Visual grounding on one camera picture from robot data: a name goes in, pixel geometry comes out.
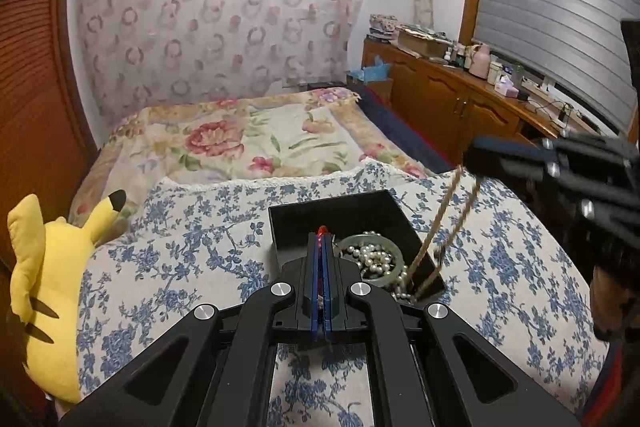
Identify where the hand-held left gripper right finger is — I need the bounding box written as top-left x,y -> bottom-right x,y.
323,234 -> 582,427

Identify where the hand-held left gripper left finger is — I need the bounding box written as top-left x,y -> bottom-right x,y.
60,234 -> 324,427

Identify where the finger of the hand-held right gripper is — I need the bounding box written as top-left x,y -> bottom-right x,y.
465,134 -> 632,172
480,162 -> 640,240

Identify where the pale green jade bangle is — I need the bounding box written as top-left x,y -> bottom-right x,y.
334,233 -> 407,284

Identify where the white pearl necklace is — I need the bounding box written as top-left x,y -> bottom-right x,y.
344,231 -> 417,304

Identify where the brown bead strand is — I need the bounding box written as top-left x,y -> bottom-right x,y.
407,164 -> 484,303

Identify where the black box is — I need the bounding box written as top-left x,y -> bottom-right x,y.
268,190 -> 447,307

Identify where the white power strip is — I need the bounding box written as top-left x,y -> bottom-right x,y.
520,77 -> 583,112

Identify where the pink tissue box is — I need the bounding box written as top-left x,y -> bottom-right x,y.
494,76 -> 522,98

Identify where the long wooden cabinet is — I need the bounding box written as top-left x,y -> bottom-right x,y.
362,38 -> 618,175

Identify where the pink thermos jug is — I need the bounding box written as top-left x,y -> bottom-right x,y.
469,44 -> 492,78

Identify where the blue floral tablecloth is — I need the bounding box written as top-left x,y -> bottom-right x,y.
75,157 -> 612,427

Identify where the dark blue bed sheet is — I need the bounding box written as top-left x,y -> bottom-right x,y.
349,83 -> 453,175

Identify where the brown cardboard box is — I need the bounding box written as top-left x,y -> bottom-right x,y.
397,29 -> 449,58

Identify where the blue plastic bag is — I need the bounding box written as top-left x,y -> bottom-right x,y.
347,57 -> 394,84

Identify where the stack of patterned boxes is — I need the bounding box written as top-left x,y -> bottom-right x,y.
368,13 -> 399,40

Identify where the floral bed blanket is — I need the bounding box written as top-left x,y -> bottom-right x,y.
69,87 -> 432,235

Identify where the yellow plush toy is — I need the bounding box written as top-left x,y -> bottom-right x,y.
7,189 -> 129,404

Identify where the circle patterned sheer curtain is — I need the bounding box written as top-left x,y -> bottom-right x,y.
72,0 -> 367,118

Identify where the brown louvered wooden wardrobe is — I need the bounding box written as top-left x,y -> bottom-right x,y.
0,0 -> 102,413

